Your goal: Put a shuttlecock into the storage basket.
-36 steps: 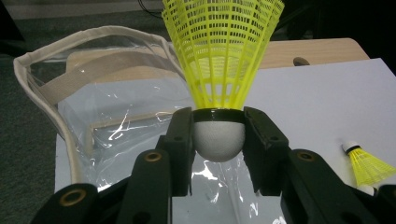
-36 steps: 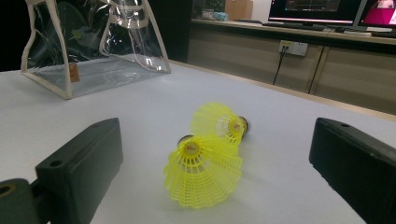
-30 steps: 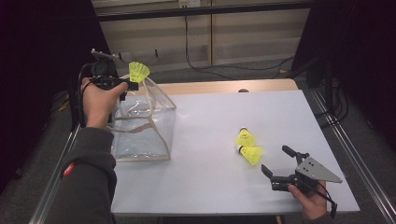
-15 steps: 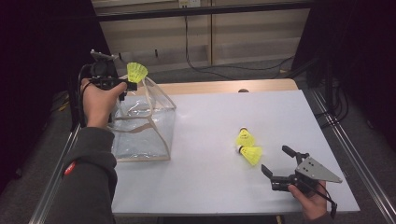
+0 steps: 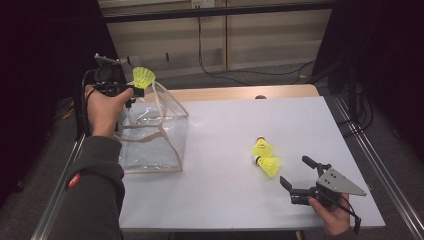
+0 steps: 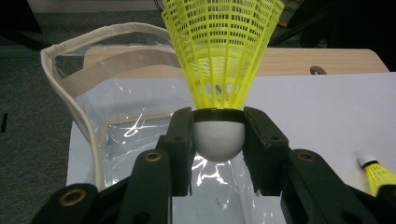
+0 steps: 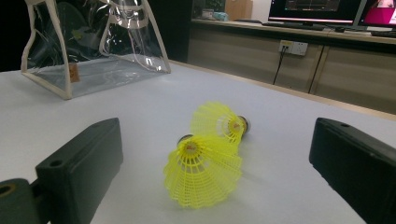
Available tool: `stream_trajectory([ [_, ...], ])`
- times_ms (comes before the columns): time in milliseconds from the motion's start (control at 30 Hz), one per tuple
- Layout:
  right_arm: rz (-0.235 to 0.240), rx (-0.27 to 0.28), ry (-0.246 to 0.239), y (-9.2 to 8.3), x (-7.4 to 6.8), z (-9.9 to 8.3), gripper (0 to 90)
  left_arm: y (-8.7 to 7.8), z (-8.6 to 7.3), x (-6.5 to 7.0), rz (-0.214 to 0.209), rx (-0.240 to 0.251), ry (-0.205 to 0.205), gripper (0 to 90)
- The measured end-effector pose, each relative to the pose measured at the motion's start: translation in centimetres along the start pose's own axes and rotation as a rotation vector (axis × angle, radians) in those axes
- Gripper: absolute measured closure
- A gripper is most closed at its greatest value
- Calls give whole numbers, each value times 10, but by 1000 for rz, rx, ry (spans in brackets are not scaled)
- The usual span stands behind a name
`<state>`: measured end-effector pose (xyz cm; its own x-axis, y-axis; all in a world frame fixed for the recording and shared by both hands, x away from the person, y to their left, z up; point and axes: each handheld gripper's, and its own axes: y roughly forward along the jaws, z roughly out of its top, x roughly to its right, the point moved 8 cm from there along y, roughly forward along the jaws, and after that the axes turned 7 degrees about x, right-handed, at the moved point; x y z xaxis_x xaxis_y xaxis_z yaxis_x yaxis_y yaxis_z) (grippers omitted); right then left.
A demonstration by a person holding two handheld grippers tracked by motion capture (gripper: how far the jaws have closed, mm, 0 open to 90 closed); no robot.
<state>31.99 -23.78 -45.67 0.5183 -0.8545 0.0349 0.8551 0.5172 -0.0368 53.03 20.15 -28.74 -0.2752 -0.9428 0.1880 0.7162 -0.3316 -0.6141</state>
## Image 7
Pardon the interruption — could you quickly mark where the pink screen monitor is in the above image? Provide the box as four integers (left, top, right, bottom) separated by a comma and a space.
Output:
358, 0, 396, 30

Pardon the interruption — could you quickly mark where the white table mat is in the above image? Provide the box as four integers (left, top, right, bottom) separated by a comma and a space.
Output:
0, 62, 396, 224

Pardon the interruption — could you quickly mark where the dark screen monitor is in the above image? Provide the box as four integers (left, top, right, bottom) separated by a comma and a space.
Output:
268, 0, 364, 26

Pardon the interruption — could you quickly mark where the beige wooden cabinet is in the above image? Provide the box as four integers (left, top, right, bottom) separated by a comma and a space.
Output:
188, 19, 396, 115

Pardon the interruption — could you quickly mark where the clear bag with beige trim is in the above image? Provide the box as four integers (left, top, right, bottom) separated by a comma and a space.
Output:
21, 0, 172, 101

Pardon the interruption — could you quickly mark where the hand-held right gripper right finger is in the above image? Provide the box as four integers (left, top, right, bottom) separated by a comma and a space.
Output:
308, 117, 396, 224

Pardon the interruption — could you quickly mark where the brown cardboard box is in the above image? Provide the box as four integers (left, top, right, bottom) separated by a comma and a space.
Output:
225, 0, 254, 21

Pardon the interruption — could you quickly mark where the yellow plastic shuttlecock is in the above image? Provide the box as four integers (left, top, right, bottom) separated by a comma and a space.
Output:
190, 101, 251, 147
163, 133, 244, 209

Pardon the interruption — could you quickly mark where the black power cable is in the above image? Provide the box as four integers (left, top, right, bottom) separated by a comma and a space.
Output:
272, 46, 289, 86

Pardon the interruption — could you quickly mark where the black keyboard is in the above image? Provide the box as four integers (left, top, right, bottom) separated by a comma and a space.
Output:
262, 21, 327, 32

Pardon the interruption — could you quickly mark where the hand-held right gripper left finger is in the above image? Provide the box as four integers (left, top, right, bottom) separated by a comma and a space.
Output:
35, 117, 124, 224

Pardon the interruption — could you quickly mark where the white wall socket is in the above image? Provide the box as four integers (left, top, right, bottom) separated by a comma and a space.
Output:
278, 39, 309, 57

